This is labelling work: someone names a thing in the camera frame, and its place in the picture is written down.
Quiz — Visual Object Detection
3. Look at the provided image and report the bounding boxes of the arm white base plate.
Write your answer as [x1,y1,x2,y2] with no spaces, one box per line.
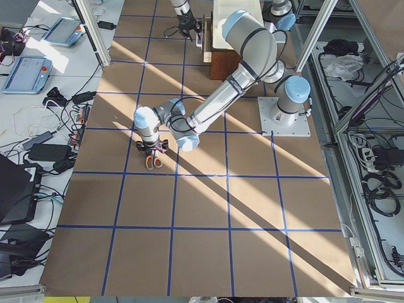
[258,97,311,137]

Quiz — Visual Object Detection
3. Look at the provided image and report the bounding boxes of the blue teach pendant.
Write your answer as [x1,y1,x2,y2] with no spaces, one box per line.
[1,56,52,94]
[41,17,85,47]

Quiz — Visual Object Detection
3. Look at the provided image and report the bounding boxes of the white power strip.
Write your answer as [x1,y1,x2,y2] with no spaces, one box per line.
[350,134,379,173]

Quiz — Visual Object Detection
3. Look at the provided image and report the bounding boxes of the dark wooden drawer cabinet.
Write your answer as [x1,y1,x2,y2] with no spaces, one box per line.
[210,49,242,80]

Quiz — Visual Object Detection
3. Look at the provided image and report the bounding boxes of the orange grey handled scissors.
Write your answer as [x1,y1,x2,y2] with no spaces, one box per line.
[145,148,163,170]

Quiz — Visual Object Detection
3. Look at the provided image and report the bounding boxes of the black cloth bundle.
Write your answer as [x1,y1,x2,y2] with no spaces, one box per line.
[323,39,359,56]

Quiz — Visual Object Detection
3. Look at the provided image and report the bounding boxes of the black laptop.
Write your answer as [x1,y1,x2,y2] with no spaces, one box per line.
[1,155,43,225]

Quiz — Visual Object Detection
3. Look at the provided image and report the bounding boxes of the coiled black cable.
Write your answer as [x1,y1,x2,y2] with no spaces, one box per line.
[362,176,402,218]

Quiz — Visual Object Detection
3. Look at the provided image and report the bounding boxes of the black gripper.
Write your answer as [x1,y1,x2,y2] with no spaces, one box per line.
[177,13,202,39]
[136,140,169,155]

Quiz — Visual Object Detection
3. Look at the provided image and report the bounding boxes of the wooden drawer with white handle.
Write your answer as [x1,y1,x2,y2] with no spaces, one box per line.
[196,12,213,64]

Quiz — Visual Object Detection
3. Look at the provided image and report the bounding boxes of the white crumpled cloth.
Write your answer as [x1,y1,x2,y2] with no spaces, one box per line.
[324,54,364,81]

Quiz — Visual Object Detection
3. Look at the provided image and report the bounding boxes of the black power adapter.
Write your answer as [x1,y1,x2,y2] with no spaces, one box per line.
[28,144,71,162]

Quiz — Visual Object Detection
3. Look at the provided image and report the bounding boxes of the small black power brick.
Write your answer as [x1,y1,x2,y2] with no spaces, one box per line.
[97,20,117,30]

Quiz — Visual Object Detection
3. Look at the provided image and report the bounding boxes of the upper blue teach pendant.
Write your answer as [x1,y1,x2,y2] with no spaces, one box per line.
[41,17,85,47]

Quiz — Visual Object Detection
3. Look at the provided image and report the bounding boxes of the aluminium frame post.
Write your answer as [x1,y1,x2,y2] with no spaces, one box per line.
[72,0,110,68]

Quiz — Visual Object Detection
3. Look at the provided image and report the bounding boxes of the lower blue teach pendant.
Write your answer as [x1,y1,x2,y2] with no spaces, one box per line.
[1,56,52,94]

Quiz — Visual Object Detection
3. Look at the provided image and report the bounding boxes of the cream plastic bin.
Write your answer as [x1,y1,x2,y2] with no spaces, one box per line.
[211,0,265,51]

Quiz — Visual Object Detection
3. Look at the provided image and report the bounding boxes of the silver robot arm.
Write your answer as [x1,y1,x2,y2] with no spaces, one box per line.
[171,0,202,40]
[134,9,311,155]

